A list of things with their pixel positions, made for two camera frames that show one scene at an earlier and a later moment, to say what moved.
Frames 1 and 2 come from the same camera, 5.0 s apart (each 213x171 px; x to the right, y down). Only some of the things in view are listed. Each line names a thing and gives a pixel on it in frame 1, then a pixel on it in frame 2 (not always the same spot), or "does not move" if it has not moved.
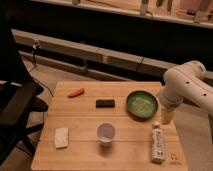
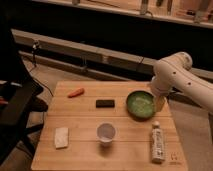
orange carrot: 76,93 does not move
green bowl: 141,104 does not move
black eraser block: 105,103 does not move
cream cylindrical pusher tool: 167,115 to 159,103
